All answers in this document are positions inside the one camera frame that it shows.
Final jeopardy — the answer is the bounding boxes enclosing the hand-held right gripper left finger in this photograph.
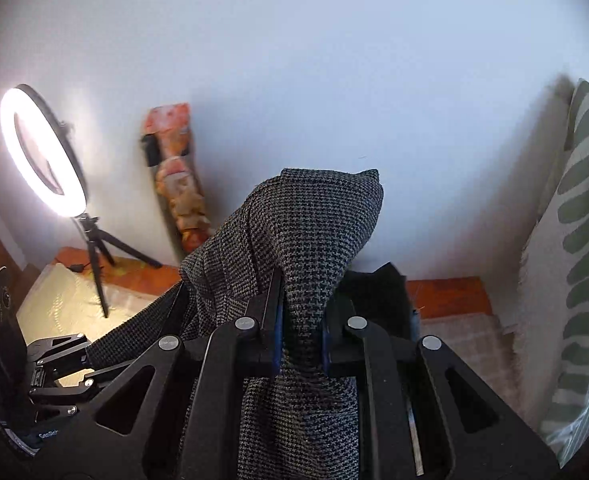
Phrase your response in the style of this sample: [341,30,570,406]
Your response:
[69,266,288,480]

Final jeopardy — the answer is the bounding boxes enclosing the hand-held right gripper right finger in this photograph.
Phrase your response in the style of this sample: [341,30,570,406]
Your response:
[321,295,560,480]

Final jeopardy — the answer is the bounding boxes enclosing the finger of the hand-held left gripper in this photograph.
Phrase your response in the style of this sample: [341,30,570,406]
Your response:
[28,365,130,406]
[24,332,92,368]

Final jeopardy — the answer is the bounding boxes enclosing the grey houndstooth pants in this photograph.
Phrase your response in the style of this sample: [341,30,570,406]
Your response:
[82,167,385,480]

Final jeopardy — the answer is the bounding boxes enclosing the folded black pants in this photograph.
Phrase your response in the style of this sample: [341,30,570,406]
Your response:
[334,261,420,351]

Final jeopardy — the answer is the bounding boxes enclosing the black mini tripod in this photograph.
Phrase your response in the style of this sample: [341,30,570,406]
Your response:
[72,215,164,318]

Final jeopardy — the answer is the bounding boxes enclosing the pink checked bed sheet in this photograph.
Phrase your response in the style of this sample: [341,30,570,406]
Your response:
[417,312,545,426]

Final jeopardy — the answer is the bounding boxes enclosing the green patterned pillow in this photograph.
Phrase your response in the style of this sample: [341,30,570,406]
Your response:
[517,79,589,468]

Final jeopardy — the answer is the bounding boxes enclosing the round ring light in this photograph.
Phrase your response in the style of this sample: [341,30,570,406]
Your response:
[0,84,89,220]

